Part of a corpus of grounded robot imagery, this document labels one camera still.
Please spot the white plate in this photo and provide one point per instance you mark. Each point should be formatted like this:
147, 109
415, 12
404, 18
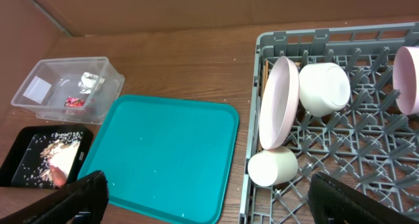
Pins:
279, 104

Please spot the clear plastic bin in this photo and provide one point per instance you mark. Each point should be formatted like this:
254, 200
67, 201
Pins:
52, 81

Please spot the small white cup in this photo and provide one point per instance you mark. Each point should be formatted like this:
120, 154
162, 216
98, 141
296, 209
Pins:
272, 167

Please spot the teal serving tray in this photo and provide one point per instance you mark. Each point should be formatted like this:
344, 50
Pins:
166, 158

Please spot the white napkin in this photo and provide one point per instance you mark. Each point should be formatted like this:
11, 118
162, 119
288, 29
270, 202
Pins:
89, 81

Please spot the wooden chopstick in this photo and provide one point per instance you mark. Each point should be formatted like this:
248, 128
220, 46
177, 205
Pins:
264, 77

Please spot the black tray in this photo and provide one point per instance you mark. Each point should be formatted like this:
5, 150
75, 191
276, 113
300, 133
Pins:
16, 153

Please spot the white saucer bowl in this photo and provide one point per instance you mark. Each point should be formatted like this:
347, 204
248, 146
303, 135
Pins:
324, 88

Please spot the red snack wrapper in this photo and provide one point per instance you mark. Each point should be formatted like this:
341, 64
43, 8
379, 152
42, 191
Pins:
74, 102

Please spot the peanut food scraps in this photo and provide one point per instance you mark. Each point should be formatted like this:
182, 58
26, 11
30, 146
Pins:
57, 149

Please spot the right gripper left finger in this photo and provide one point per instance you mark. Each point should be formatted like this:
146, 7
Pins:
83, 201

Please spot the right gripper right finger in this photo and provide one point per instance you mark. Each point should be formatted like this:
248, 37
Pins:
331, 201

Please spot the grey dishwasher rack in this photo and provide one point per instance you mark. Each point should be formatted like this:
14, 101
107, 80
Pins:
369, 145

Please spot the pink white bowl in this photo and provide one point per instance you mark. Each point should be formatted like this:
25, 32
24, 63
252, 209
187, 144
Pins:
405, 79

